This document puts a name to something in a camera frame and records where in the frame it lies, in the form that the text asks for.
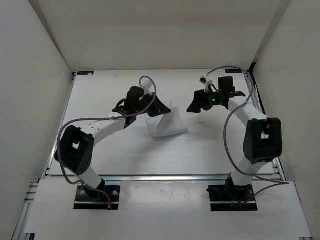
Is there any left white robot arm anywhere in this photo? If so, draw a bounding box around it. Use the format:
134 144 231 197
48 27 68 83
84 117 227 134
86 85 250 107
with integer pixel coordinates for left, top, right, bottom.
54 86 172 200

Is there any right blue corner label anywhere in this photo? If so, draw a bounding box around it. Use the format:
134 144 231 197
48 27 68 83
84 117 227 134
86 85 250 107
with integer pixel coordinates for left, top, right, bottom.
224 69 243 74

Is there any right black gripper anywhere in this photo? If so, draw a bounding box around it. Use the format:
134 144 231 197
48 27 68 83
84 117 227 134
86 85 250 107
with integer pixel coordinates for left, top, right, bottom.
186 88 223 114

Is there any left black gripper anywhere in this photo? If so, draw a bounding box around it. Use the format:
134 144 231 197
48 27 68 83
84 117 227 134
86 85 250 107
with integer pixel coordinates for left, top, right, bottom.
134 92 171 118

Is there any white front cover board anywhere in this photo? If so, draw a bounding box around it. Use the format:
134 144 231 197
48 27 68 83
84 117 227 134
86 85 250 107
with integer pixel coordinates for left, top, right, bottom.
24 180 312 240

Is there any blue corner label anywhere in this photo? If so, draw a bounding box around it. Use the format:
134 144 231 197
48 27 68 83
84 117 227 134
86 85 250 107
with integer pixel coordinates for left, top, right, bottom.
224 69 243 74
76 71 95 76

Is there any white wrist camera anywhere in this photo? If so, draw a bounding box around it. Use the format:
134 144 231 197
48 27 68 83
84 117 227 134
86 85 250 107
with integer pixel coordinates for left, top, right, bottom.
140 80 153 95
199 75 213 92

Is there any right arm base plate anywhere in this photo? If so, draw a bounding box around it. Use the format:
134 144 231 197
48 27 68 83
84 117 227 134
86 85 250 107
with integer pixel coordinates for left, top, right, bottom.
206 179 258 212

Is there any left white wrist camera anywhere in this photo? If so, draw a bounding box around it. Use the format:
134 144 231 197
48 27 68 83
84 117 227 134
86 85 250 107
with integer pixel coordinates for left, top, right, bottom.
140 80 153 95

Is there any left blue corner label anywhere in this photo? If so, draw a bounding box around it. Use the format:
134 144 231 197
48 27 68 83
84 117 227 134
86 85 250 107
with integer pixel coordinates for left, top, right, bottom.
76 71 95 76

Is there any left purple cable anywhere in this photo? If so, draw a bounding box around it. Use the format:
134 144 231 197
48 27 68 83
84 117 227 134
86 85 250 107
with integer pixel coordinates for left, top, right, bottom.
56 76 158 210

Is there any white fabric skirt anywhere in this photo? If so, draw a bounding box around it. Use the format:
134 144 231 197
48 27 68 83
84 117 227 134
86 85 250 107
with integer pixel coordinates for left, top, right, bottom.
146 101 189 138

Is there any left aluminium frame rail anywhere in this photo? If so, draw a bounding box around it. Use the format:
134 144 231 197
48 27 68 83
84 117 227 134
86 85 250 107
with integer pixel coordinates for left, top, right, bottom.
39 72 77 180

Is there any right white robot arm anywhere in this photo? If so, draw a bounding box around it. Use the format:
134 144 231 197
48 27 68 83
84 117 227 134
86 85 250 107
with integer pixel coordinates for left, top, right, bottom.
186 76 282 202

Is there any front aluminium rail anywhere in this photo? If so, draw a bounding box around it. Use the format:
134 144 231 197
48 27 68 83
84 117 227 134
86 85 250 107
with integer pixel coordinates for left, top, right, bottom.
41 173 286 182

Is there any right aluminium frame rail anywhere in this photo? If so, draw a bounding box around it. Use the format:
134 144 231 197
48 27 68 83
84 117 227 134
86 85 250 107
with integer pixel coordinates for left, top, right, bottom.
243 69 287 181

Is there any aluminium frame rail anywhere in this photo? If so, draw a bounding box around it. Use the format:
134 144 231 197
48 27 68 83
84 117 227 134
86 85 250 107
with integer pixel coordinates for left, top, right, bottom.
39 72 77 180
243 69 287 181

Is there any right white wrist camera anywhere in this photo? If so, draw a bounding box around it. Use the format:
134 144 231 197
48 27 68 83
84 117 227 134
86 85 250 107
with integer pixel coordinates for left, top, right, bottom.
199 75 213 92

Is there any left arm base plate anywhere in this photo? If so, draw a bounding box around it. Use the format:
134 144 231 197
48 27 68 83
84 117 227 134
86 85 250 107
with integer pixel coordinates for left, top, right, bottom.
73 184 121 211

